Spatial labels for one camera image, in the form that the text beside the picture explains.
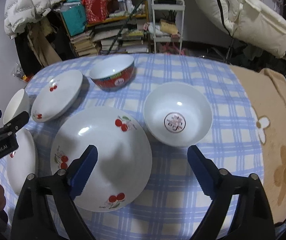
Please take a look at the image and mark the plain white bowl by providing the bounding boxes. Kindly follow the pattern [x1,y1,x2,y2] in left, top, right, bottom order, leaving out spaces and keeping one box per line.
[3,89,30,124]

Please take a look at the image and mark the red gift bag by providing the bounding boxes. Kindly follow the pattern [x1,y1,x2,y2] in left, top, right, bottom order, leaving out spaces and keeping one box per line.
[82,0,112,24]

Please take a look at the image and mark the left cherry plate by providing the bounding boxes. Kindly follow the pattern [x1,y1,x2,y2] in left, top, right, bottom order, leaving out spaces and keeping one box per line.
[7,128,39,196]

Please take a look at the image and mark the medium cherry plate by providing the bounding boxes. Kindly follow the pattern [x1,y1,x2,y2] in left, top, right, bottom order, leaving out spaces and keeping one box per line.
[31,70,83,123]

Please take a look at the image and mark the large cherry plate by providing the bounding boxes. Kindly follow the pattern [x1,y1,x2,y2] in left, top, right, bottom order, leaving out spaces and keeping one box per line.
[50,106,152,212]

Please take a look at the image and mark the beige floral blanket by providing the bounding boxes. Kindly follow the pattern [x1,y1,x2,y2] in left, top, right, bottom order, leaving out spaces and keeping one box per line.
[231,66,286,223]

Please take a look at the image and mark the teal bag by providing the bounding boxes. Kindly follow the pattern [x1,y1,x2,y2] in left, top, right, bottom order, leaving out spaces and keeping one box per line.
[60,0,87,36]

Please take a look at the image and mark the cream duvet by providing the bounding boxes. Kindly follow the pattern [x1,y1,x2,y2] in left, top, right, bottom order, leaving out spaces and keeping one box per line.
[196,0,286,58]

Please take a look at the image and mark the white metal cart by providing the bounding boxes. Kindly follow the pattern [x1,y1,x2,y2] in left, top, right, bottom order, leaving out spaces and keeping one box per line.
[151,0,185,55]

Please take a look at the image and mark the white bowl red emblem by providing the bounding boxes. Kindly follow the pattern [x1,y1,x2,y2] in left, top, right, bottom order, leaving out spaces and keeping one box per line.
[143,82,214,147]

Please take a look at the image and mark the blue plaid tablecloth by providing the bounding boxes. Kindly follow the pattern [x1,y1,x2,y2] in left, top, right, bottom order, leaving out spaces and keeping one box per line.
[25,54,264,239]

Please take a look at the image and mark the stack of books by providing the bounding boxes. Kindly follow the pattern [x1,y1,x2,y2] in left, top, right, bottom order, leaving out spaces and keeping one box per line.
[70,30,100,57]

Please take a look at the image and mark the yellow wooden bookshelf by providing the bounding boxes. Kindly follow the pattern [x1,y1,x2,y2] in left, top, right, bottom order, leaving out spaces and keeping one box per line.
[54,0,148,54]

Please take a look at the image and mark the red patterned bowl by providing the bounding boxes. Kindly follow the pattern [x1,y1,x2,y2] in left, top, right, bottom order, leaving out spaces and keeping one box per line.
[89,54,135,90]

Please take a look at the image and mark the snack bags on floor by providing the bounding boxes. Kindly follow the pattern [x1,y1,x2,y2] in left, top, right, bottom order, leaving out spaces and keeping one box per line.
[11,62,34,83]

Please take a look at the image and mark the white puffer jacket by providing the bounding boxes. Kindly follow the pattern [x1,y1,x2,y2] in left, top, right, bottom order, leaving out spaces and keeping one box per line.
[4,0,61,39]

